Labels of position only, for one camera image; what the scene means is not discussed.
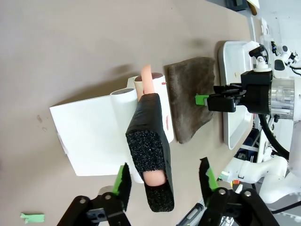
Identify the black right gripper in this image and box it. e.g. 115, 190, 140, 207
194, 70, 274, 114

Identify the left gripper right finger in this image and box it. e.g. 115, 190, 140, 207
199, 157, 280, 226

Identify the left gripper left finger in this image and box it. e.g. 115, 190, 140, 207
56, 162, 132, 226

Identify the brown cloth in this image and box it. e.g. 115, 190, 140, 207
166, 56, 216, 145

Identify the silver metal tray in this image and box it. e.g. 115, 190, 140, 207
217, 40, 256, 150

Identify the white folded stand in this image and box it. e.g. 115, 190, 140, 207
49, 77, 144, 184

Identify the green tape scrap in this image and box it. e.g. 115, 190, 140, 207
20, 213, 45, 225

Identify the dark box in background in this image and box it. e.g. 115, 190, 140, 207
225, 0, 248, 11

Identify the wooden item in background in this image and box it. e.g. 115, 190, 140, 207
246, 0, 261, 16

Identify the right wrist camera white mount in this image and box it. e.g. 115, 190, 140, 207
243, 41, 271, 73

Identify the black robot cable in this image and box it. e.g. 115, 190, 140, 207
258, 113, 291, 160

